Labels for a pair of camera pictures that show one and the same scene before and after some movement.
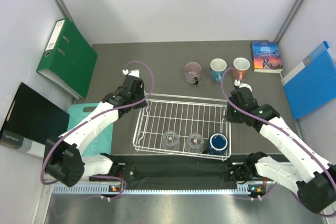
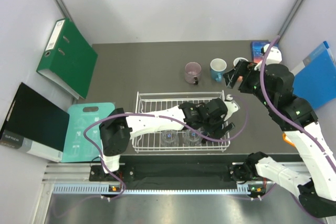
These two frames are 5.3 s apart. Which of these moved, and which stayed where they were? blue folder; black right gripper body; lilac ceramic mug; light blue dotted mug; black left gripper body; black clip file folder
Moved: black right gripper body; black left gripper body
Stayed: lilac ceramic mug; blue folder; black clip file folder; light blue dotted mug
